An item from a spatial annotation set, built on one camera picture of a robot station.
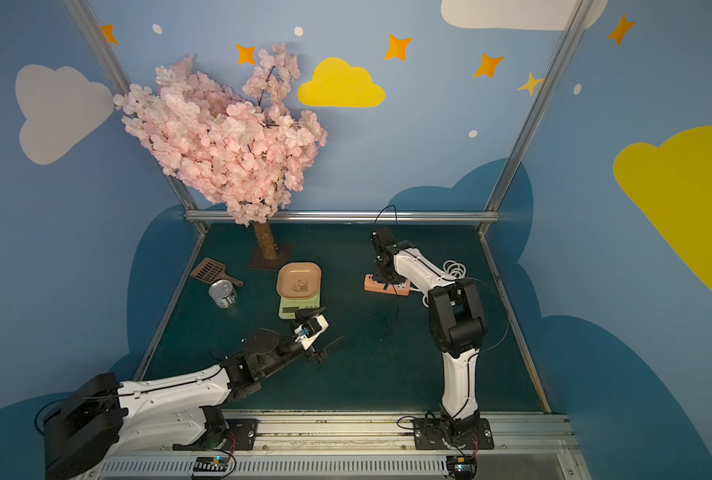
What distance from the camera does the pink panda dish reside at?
1.00m

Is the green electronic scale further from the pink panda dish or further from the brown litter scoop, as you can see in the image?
the brown litter scoop

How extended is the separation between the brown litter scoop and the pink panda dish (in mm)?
156

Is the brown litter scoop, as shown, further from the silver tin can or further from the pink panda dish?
the pink panda dish

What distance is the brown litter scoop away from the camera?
3.47ft

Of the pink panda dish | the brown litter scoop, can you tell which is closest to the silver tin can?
the brown litter scoop

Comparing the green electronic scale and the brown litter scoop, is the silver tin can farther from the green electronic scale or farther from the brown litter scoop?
the green electronic scale

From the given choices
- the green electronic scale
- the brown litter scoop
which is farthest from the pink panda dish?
the brown litter scoop

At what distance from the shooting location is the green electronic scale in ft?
3.19

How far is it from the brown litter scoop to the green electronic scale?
0.59 ft

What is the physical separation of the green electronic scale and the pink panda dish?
2 centimetres

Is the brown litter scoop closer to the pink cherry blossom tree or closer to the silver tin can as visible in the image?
the silver tin can

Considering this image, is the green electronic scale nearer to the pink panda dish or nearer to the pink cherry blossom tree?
the pink panda dish

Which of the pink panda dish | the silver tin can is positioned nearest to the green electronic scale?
the pink panda dish

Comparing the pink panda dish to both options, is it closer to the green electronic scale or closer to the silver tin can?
the green electronic scale
